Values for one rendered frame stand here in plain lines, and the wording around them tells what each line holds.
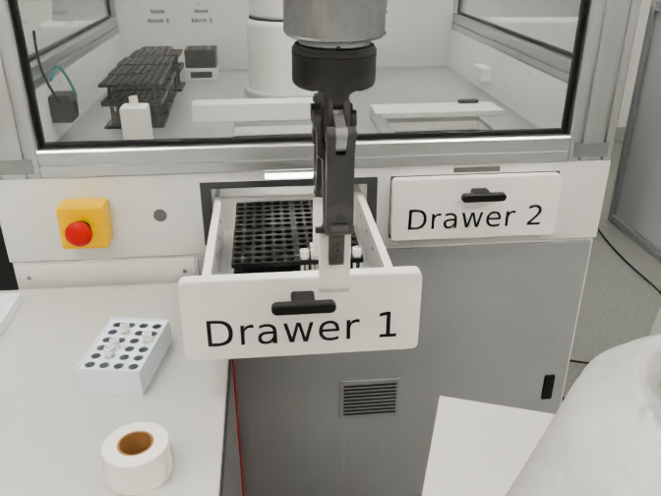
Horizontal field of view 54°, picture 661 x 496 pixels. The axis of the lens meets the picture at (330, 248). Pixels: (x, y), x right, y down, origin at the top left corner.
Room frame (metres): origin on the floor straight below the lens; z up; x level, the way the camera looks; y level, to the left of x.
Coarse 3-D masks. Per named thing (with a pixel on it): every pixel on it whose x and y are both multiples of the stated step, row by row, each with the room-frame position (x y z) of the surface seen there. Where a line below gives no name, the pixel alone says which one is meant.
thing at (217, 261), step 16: (224, 208) 1.01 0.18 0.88; (368, 208) 0.97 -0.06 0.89; (224, 224) 1.01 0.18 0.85; (368, 224) 0.91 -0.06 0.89; (208, 240) 0.85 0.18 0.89; (224, 240) 0.97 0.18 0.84; (368, 240) 0.90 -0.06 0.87; (208, 256) 0.80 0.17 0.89; (224, 256) 0.91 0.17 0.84; (368, 256) 0.90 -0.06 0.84; (384, 256) 0.80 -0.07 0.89; (208, 272) 0.75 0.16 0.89; (224, 272) 0.86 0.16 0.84
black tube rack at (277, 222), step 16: (240, 208) 0.96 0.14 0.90; (256, 208) 0.96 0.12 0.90; (272, 208) 0.96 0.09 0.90; (288, 208) 0.96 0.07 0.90; (304, 208) 0.96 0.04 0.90; (240, 224) 0.89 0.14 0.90; (256, 224) 0.89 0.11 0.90; (272, 224) 0.89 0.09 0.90; (288, 224) 0.90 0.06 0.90; (304, 224) 0.89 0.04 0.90; (240, 240) 0.83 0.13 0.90; (256, 240) 0.83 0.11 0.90; (272, 240) 0.83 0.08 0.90; (288, 240) 0.84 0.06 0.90; (304, 240) 0.84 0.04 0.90; (352, 240) 0.85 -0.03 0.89; (240, 256) 0.79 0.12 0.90; (256, 256) 0.78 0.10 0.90; (240, 272) 0.79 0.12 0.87; (256, 272) 0.79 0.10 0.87; (272, 272) 0.80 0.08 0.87
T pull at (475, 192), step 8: (472, 192) 1.01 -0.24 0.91; (480, 192) 1.00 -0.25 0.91; (488, 192) 1.00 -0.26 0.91; (496, 192) 1.00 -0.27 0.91; (464, 200) 0.98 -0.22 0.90; (472, 200) 0.98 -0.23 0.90; (480, 200) 0.98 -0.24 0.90; (488, 200) 0.99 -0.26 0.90; (496, 200) 0.99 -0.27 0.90; (504, 200) 0.99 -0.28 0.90
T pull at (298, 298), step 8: (296, 296) 0.66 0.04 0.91; (304, 296) 0.66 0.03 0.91; (312, 296) 0.66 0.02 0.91; (272, 304) 0.64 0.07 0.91; (280, 304) 0.64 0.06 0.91; (288, 304) 0.64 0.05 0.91; (296, 304) 0.64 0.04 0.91; (304, 304) 0.64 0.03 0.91; (312, 304) 0.64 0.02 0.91; (320, 304) 0.64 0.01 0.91; (328, 304) 0.64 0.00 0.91; (272, 312) 0.63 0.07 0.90; (280, 312) 0.63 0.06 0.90; (288, 312) 0.63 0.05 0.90; (296, 312) 0.63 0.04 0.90; (304, 312) 0.64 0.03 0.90; (312, 312) 0.64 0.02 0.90; (320, 312) 0.64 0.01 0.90; (328, 312) 0.64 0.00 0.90
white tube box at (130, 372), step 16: (112, 320) 0.79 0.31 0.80; (128, 320) 0.79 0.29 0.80; (144, 320) 0.79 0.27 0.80; (160, 320) 0.79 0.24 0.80; (112, 336) 0.75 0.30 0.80; (128, 336) 0.75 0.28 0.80; (160, 336) 0.75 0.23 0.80; (96, 352) 0.71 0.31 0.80; (128, 352) 0.71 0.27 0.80; (144, 352) 0.71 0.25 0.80; (160, 352) 0.74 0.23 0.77; (80, 368) 0.67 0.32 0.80; (96, 368) 0.68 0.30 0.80; (112, 368) 0.68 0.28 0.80; (128, 368) 0.68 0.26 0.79; (144, 368) 0.68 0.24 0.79; (80, 384) 0.67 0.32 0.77; (96, 384) 0.67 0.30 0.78; (112, 384) 0.67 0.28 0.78; (128, 384) 0.67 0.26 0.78; (144, 384) 0.67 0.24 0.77
